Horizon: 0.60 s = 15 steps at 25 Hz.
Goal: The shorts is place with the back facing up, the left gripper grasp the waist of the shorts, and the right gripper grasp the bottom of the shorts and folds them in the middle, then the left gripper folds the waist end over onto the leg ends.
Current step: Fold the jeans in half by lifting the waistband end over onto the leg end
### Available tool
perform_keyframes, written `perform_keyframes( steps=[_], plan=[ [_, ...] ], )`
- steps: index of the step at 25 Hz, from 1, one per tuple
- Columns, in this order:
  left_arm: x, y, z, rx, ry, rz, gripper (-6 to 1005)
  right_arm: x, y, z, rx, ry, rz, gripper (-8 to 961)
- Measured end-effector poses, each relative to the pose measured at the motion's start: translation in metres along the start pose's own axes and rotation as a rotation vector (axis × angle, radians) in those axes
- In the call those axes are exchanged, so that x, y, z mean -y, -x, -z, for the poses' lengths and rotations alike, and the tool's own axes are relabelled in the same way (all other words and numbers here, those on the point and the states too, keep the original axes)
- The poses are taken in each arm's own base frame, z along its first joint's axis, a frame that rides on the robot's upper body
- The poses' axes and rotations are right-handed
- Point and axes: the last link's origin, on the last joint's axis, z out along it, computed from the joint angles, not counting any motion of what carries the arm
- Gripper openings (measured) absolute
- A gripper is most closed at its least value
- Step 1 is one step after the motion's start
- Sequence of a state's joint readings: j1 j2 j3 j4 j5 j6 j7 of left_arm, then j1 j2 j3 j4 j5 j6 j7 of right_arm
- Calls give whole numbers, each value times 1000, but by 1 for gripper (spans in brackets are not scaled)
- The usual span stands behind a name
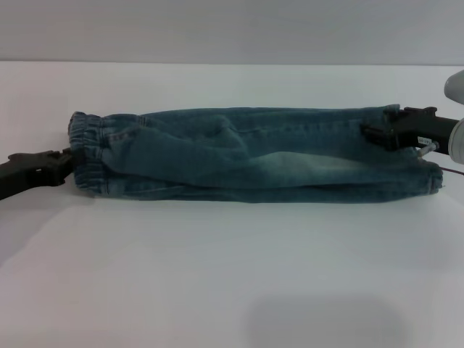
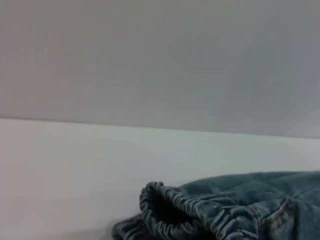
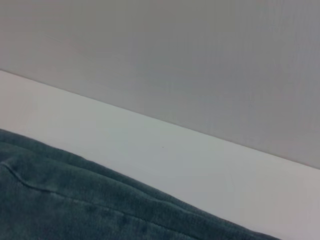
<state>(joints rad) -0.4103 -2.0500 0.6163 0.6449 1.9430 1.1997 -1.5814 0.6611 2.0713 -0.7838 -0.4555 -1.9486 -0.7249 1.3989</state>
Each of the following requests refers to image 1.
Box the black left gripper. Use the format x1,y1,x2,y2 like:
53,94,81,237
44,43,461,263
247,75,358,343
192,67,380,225
0,146,86,202

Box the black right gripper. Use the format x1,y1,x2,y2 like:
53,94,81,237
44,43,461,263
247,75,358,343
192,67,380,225
360,107,460,156

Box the blue denim shorts with cartoon print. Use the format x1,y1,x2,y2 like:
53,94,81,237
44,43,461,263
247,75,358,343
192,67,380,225
67,104,445,204

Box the thin right gripper cable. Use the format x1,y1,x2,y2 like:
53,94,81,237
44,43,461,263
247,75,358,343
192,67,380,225
416,143,464,175

